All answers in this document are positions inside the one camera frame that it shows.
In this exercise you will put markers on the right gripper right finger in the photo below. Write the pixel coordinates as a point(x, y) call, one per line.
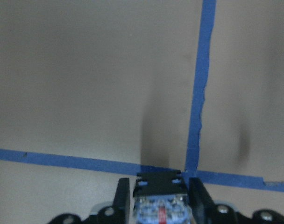
point(200, 201)

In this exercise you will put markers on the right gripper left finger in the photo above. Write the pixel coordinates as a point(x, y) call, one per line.
point(121, 202)

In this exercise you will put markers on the yellow push button switch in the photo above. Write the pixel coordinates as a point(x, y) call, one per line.
point(161, 198)

